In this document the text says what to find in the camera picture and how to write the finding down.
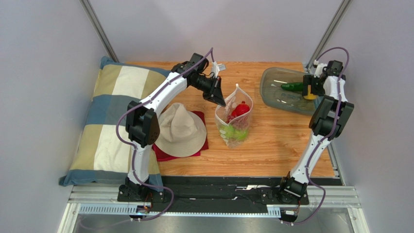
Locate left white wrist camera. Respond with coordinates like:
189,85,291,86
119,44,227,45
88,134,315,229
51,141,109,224
211,62,226,78

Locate aluminium frame post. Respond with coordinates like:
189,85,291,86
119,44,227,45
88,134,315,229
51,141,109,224
304,0,353,73
79,0,119,62

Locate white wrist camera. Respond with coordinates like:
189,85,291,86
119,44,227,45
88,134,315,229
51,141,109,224
211,62,226,78
313,60,327,78

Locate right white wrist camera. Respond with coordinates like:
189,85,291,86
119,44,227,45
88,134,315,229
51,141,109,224
313,60,327,78

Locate red strawberry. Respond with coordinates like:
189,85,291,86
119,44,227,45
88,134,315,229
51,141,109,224
231,101,250,117

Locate green cucumber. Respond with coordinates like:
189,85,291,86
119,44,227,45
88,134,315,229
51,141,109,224
280,82,304,92

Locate orange fruit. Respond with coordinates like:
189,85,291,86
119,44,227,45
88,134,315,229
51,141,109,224
303,93,318,100

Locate plaid blue beige pillow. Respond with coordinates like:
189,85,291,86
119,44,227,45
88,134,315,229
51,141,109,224
59,56,170,186

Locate clear polka dot zip bag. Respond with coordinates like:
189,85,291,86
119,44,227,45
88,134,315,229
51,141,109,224
215,84,254,149

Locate green artichoke toy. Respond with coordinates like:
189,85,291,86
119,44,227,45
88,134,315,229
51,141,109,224
219,125,235,139

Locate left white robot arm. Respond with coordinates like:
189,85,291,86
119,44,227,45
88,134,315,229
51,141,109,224
118,53,225,202

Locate left aluminium frame post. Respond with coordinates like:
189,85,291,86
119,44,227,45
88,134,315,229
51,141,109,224
79,0,119,62

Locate green apple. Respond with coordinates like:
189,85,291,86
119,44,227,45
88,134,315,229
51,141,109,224
234,129,249,141

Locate beige bucket hat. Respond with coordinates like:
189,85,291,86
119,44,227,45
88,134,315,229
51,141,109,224
155,103,207,158

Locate purple grapes bunch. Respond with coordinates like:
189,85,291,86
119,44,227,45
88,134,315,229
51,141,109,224
226,110,238,124

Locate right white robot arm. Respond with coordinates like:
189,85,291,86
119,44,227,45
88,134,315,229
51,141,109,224
277,60,354,203

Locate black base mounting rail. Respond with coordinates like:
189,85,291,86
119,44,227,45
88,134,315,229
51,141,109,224
117,175,344,215

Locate right aluminium frame post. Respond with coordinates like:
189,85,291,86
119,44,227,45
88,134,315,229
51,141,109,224
304,0,353,73

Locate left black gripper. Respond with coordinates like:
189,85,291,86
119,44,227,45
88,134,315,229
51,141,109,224
191,75,226,108

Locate grey transparent plastic container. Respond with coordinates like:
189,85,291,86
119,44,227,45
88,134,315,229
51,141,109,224
259,67,322,116

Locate dark red cloth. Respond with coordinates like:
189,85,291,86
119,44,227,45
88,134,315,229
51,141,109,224
152,111,209,162

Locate aluminium base frame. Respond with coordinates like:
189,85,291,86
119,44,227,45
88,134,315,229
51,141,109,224
57,137,370,233

